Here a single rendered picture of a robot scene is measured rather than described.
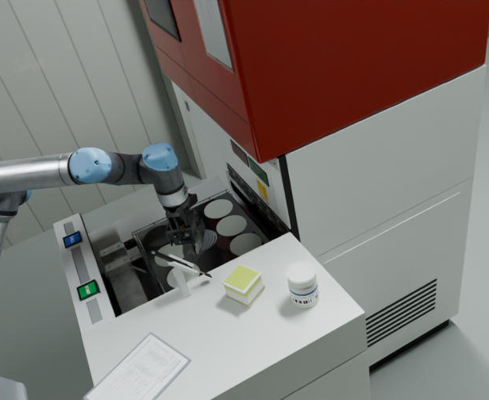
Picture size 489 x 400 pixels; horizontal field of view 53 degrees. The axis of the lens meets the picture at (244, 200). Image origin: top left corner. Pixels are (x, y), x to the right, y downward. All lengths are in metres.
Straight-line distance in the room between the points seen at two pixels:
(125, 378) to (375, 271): 0.92
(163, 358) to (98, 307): 0.29
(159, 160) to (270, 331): 0.48
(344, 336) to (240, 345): 0.24
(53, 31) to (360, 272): 2.18
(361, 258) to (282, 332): 0.56
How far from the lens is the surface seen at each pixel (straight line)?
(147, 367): 1.22
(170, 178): 1.18
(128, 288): 1.54
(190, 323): 1.26
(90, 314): 1.42
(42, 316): 2.98
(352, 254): 1.62
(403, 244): 1.76
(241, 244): 1.50
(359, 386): 1.43
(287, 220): 1.39
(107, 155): 1.12
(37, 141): 3.27
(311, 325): 1.19
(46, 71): 3.13
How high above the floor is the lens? 1.91
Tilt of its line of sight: 37 degrees down
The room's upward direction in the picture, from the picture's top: 14 degrees counter-clockwise
